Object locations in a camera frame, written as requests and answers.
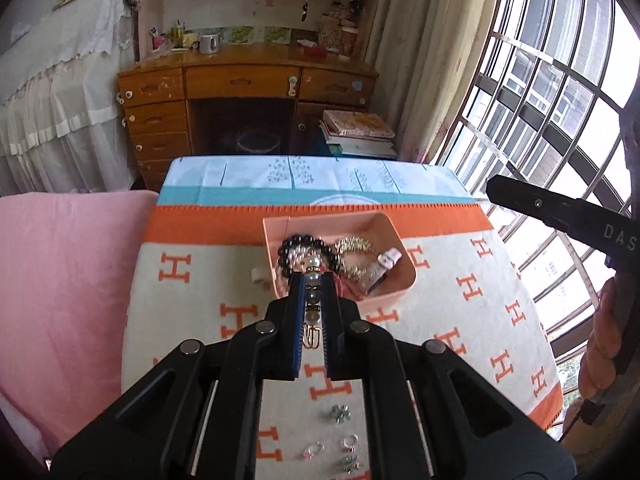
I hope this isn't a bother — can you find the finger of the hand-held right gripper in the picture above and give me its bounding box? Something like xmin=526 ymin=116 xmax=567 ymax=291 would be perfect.
xmin=486 ymin=174 xmax=598 ymax=246

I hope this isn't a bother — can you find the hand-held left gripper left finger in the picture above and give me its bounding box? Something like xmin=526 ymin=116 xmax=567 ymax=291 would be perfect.
xmin=50 ymin=272 xmax=307 ymax=480

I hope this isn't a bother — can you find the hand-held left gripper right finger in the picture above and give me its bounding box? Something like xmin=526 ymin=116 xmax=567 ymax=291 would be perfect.
xmin=322 ymin=277 xmax=576 ymax=480

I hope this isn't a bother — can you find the pearl necklace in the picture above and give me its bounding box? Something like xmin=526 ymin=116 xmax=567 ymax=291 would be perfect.
xmin=289 ymin=241 xmax=328 ymax=263

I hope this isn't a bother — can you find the black bead bracelet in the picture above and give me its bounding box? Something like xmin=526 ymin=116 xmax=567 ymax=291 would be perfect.
xmin=277 ymin=234 xmax=343 ymax=281

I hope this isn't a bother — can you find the pink plastic tray box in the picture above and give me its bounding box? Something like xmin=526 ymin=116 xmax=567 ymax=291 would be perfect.
xmin=262 ymin=212 xmax=417 ymax=301

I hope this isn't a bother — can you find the rhinestone gold bracelet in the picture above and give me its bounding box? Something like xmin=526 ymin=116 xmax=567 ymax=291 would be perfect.
xmin=332 ymin=235 xmax=383 ymax=283

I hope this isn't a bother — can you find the white smart watch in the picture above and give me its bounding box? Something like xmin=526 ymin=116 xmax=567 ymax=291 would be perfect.
xmin=367 ymin=247 xmax=403 ymax=293

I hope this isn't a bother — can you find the person's right hand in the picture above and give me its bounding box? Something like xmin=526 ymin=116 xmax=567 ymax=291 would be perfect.
xmin=579 ymin=277 xmax=626 ymax=401

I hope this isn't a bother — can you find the orange beige patterned blanket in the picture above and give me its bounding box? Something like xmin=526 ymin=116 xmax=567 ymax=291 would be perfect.
xmin=120 ymin=205 xmax=566 ymax=480

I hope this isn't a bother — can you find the blue white printed cloth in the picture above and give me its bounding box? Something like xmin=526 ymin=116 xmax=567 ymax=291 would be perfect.
xmin=157 ymin=155 xmax=476 ymax=207

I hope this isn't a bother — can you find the round dark stool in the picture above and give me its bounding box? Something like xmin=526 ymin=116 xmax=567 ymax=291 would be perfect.
xmin=235 ymin=130 xmax=283 ymax=156

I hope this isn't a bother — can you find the beige curtain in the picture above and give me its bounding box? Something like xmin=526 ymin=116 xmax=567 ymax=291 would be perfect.
xmin=365 ymin=0 xmax=503 ymax=166

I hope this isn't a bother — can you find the stack of books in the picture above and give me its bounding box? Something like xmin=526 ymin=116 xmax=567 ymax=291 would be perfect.
xmin=317 ymin=109 xmax=398 ymax=160

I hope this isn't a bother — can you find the pink bedsheet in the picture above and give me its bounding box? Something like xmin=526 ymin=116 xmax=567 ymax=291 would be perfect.
xmin=0 ymin=190 xmax=160 ymax=461

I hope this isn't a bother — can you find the wooden desk with drawers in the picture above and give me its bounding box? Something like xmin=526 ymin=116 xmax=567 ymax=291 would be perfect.
xmin=116 ymin=42 xmax=381 ymax=191

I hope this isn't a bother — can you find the floral box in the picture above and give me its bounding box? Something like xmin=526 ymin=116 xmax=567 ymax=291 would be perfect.
xmin=317 ymin=2 xmax=361 ymax=58

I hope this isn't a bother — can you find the white embroidered pillow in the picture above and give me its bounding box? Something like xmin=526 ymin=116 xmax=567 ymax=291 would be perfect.
xmin=0 ymin=395 xmax=43 ymax=461

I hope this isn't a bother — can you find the pen holder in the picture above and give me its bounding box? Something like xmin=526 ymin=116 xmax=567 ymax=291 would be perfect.
xmin=150 ymin=22 xmax=186 ymax=51

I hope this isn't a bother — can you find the white lace cover cloth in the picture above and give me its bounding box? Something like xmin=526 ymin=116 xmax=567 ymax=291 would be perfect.
xmin=0 ymin=0 xmax=141 ymax=196

